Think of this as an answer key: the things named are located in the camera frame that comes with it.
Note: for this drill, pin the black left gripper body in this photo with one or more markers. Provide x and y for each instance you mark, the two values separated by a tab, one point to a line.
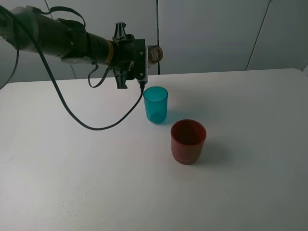
124	56

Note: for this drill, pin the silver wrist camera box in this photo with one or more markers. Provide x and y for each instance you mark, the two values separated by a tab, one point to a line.
141	62

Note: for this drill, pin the teal translucent plastic cup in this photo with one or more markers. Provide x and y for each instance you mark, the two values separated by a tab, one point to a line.
155	101

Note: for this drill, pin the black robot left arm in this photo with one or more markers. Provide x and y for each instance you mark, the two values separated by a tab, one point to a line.
30	29

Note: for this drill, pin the clear plastic water bottle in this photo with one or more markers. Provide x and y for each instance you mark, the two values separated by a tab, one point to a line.
154	55

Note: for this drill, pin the red plastic cup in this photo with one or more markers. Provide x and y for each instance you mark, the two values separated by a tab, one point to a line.
187	140

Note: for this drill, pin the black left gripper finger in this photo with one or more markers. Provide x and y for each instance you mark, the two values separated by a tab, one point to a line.
120	75
120	33

